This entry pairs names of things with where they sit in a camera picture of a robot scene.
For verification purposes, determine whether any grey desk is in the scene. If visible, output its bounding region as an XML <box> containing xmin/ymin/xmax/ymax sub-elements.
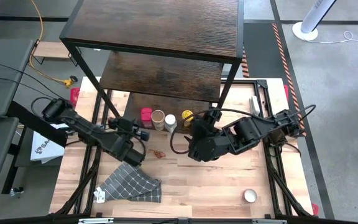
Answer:
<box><xmin>0</xmin><ymin>39</ymin><xmax>35</xmax><ymax>197</ymax></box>

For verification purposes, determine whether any white printed bag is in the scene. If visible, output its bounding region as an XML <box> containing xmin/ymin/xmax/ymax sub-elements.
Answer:
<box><xmin>29</xmin><ymin>123</ymin><xmax>67</xmax><ymax>164</ymax></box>

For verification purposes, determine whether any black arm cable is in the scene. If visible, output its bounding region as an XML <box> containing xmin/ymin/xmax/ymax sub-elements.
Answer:
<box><xmin>31</xmin><ymin>96</ymin><xmax>55</xmax><ymax>118</ymax></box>
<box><xmin>169</xmin><ymin>104</ymin><xmax>318</xmax><ymax>156</ymax></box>

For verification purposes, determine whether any smoked paprika tin red lid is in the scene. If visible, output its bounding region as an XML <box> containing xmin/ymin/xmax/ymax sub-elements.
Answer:
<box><xmin>140</xmin><ymin>107</ymin><xmax>154</xmax><ymax>128</ymax></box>

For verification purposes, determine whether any furikake jar with tan lid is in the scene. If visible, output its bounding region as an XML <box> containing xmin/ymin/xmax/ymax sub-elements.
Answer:
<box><xmin>150</xmin><ymin>110</ymin><xmax>167</xmax><ymax>131</ymax></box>

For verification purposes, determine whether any white floor cable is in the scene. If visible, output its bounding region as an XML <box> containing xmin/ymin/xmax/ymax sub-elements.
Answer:
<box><xmin>303</xmin><ymin>30</ymin><xmax>358</xmax><ymax>44</ymax></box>

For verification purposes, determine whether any seed seasoning jar white lid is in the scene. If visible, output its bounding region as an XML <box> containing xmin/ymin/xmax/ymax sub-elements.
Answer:
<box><xmin>164</xmin><ymin>114</ymin><xmax>178</xmax><ymax>133</ymax></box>

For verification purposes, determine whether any round white silver-rimmed container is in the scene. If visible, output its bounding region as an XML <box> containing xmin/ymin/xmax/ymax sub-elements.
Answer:
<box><xmin>243</xmin><ymin>189</ymin><xmax>258</xmax><ymax>203</ymax></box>

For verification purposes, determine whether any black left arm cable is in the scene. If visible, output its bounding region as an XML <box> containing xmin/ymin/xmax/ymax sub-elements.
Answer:
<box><xmin>31</xmin><ymin>96</ymin><xmax>55</xmax><ymax>118</ymax></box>

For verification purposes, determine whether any grey checked cloth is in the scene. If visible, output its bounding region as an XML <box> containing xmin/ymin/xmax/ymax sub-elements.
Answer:
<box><xmin>93</xmin><ymin>158</ymin><xmax>163</xmax><ymax>203</ymax></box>

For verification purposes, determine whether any chili onion jar yellow lid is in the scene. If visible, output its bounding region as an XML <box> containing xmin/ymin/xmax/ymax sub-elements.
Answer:
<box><xmin>181</xmin><ymin>110</ymin><xmax>195</xmax><ymax>128</ymax></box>

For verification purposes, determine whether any thin black cable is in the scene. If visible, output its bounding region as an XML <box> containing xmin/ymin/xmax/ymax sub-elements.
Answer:
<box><xmin>0</xmin><ymin>57</ymin><xmax>62</xmax><ymax>100</ymax></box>
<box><xmin>0</xmin><ymin>76</ymin><xmax>55</xmax><ymax>97</ymax></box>

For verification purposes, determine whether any small metal caster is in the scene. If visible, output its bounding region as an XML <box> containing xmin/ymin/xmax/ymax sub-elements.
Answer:
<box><xmin>9</xmin><ymin>186</ymin><xmax>24</xmax><ymax>198</ymax></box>

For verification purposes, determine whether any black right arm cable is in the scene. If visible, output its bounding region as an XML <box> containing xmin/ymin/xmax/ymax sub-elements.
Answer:
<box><xmin>169</xmin><ymin>104</ymin><xmax>318</xmax><ymax>156</ymax></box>

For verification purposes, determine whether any small wooden wire-frame stand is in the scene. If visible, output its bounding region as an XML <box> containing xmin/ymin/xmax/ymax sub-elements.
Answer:
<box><xmin>32</xmin><ymin>39</ymin><xmax>82</xmax><ymax>60</ymax></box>

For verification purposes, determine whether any black aluminium rig frame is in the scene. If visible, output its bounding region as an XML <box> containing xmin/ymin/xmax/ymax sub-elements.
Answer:
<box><xmin>50</xmin><ymin>77</ymin><xmax>313</xmax><ymax>218</ymax></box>

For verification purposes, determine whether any black diagonal beam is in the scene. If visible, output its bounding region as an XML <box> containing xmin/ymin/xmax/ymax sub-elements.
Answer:
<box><xmin>6</xmin><ymin>101</ymin><xmax>70</xmax><ymax>147</ymax></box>

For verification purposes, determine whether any taco seasoning mix packet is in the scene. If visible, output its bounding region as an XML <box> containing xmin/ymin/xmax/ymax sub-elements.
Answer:
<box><xmin>149</xmin><ymin>149</ymin><xmax>167</xmax><ymax>160</ymax></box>

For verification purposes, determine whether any yellow cable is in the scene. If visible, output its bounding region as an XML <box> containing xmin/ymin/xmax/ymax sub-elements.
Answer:
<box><xmin>28</xmin><ymin>0</ymin><xmax>79</xmax><ymax>88</ymax></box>

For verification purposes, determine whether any white tower fan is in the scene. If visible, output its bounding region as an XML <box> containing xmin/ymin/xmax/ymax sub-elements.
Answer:
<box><xmin>292</xmin><ymin>0</ymin><xmax>338</xmax><ymax>41</ymax></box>

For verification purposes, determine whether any black-framed dark wood shelf unit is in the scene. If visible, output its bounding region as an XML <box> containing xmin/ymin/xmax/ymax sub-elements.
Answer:
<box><xmin>59</xmin><ymin>0</ymin><xmax>245</xmax><ymax>134</ymax></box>

